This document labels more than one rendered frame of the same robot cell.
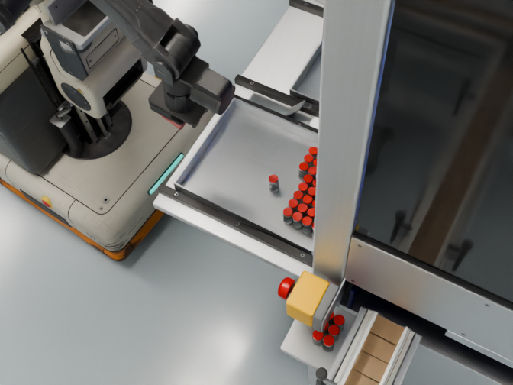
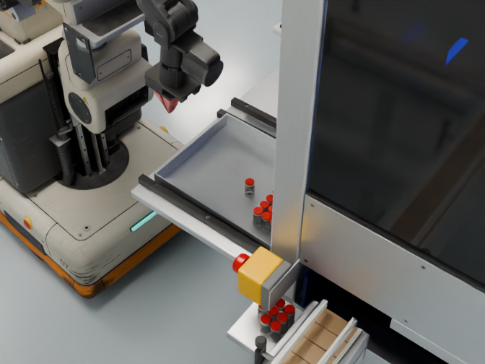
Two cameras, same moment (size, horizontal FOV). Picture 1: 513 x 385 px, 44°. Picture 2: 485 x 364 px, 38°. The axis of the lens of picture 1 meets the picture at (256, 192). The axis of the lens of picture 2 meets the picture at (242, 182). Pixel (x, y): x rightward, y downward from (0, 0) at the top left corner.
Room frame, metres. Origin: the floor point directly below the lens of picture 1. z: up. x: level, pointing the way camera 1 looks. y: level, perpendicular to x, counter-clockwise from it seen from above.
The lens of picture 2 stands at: (-0.38, -0.06, 2.07)
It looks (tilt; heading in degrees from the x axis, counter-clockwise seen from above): 47 degrees down; 2
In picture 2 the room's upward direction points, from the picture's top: straight up
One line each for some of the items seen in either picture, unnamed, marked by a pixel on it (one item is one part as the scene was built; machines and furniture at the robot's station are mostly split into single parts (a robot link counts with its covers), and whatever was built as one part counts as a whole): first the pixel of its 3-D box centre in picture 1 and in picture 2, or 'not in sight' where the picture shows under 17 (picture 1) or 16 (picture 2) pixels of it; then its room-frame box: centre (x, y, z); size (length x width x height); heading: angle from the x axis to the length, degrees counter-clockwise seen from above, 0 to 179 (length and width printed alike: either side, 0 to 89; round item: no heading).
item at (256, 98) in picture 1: (275, 101); (265, 121); (0.89, -0.07, 0.91); 0.14 x 0.03 x 0.06; 54
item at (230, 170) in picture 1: (270, 173); (248, 180); (0.70, -0.04, 0.90); 0.34 x 0.26 x 0.04; 54
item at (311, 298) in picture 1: (311, 300); (263, 277); (0.37, -0.07, 0.99); 0.08 x 0.07 x 0.07; 54
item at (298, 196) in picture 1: (305, 187); (279, 195); (0.65, -0.11, 0.90); 0.18 x 0.02 x 0.05; 144
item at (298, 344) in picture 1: (326, 337); (274, 330); (0.33, -0.10, 0.87); 0.14 x 0.13 x 0.02; 54
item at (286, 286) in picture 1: (289, 289); (244, 265); (0.40, -0.04, 0.99); 0.04 x 0.04 x 0.04; 54
